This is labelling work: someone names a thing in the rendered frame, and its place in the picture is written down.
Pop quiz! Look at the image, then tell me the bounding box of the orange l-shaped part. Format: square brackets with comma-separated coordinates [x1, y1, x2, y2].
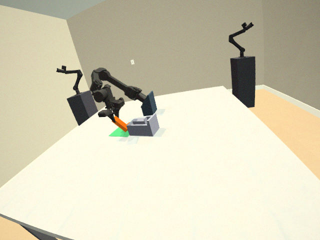
[112, 116, 128, 132]

